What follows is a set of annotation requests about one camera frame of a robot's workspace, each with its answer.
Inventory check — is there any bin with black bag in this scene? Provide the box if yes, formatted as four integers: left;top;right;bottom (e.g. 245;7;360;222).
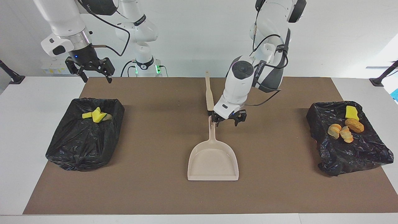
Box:
306;100;394;177
45;98;125;172

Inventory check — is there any pale chip piece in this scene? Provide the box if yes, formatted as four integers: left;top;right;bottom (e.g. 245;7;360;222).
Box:
327;124;342;139
339;126;354;144

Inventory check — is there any black base cable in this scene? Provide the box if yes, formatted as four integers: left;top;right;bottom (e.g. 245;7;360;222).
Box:
121;61;137;77

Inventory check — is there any white cardboard box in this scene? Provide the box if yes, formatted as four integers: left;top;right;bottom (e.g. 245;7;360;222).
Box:
40;60;75;75

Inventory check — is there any beige plastic dustpan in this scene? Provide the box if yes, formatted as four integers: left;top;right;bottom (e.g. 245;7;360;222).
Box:
187;116;239;181

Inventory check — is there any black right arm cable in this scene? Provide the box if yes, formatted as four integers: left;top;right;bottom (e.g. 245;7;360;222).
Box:
78;0;131;57

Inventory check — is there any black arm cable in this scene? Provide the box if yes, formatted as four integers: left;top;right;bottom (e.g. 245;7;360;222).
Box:
246;9;289;107
78;0;131;57

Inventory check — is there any brown peanut-shaped piece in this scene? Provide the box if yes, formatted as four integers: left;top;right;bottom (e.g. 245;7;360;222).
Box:
345;118;365;134

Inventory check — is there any beige hand brush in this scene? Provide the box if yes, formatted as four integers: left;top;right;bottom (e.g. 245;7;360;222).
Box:
205;71;215;112

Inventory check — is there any brown table mat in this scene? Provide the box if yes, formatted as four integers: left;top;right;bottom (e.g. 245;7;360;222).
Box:
23;77;398;215

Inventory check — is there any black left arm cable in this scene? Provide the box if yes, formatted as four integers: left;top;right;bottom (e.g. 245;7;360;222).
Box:
246;9;289;107

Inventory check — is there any black camera stand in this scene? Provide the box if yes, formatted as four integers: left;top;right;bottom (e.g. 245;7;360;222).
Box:
369;60;398;87
0;60;25;85

